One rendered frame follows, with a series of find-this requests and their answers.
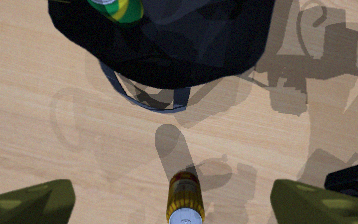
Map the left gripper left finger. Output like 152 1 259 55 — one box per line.
0 179 76 224

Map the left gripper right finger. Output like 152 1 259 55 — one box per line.
270 179 358 224

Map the green and yellow drink can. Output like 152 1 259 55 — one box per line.
87 0 144 28

